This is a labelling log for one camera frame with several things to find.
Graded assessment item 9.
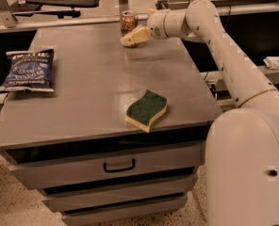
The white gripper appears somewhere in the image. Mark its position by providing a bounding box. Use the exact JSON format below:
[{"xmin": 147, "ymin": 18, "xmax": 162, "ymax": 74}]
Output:
[{"xmin": 120, "ymin": 8, "xmax": 169, "ymax": 47}]

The orange soda can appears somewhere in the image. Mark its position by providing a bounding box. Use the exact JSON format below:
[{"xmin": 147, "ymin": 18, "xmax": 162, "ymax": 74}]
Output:
[{"xmin": 121, "ymin": 10, "xmax": 138, "ymax": 36}]

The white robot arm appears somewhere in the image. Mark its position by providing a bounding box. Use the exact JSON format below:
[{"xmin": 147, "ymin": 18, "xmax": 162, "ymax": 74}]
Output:
[{"xmin": 121, "ymin": 0, "xmax": 279, "ymax": 226}]

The green and yellow sponge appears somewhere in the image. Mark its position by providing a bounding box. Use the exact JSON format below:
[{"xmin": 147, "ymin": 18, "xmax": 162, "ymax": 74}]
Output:
[{"xmin": 126, "ymin": 90, "xmax": 168, "ymax": 133}]

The blue chip bag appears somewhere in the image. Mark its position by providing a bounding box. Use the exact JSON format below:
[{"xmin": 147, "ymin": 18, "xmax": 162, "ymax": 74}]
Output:
[{"xmin": 0, "ymin": 49, "xmax": 54, "ymax": 92}]

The white packet on shelf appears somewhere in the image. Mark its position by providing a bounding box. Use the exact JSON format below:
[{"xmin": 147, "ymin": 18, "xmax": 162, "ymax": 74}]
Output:
[{"xmin": 264, "ymin": 56, "xmax": 279, "ymax": 70}]

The grey drawer cabinet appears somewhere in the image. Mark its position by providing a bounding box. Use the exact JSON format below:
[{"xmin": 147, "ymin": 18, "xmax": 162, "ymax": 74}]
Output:
[{"xmin": 0, "ymin": 24, "xmax": 221, "ymax": 226}]

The black drawer handle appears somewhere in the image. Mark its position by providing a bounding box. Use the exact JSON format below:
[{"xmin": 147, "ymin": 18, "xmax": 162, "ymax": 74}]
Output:
[{"xmin": 103, "ymin": 158, "xmax": 136, "ymax": 173}]

